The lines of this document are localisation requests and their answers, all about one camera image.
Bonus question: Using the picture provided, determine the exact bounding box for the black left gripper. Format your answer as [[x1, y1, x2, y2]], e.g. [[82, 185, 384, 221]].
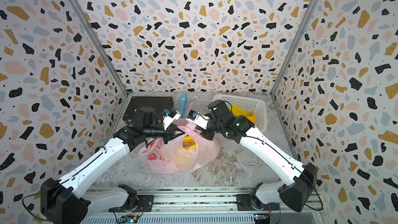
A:
[[143, 123, 187, 145]]

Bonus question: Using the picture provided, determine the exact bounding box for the yellow banana bunch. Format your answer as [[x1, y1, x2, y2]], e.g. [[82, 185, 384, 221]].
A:
[[182, 136, 197, 150], [231, 105, 252, 117], [246, 115, 256, 123]]

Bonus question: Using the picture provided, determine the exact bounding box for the pink plastic bag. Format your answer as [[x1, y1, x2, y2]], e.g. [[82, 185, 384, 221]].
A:
[[139, 119, 220, 175]]

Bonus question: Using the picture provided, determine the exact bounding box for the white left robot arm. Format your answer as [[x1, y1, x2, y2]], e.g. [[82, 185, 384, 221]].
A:
[[38, 106, 180, 224]]

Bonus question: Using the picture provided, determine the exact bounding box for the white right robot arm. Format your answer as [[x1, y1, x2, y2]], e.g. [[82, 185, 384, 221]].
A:
[[188, 100, 318, 212]]

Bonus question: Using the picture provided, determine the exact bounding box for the black ribbed carry case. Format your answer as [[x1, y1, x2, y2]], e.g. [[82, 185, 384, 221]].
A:
[[122, 96, 174, 123]]

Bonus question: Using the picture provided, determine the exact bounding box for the white perforated plastic basket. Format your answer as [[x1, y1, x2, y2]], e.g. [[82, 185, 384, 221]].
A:
[[213, 94, 267, 132]]

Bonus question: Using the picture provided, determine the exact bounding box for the blue cylindrical tube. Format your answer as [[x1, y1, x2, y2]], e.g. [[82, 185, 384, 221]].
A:
[[179, 93, 187, 118]]

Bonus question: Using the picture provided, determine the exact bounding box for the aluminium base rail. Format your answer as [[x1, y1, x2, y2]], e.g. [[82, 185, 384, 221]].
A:
[[81, 187, 329, 224]]

